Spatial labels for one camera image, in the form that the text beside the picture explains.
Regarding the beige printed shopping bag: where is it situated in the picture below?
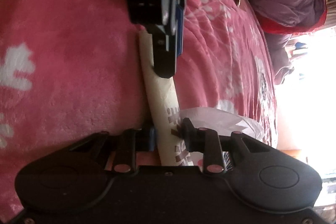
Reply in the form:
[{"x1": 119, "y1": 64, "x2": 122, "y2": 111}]
[{"x1": 139, "y1": 31, "x2": 265, "y2": 167}]

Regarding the red floral blanket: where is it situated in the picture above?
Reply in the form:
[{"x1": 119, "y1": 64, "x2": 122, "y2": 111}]
[{"x1": 1, "y1": 0, "x2": 278, "y2": 221}]

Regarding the grey crumpled garment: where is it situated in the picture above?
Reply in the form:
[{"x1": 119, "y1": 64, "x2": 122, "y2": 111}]
[{"x1": 264, "y1": 32, "x2": 294, "y2": 85}]

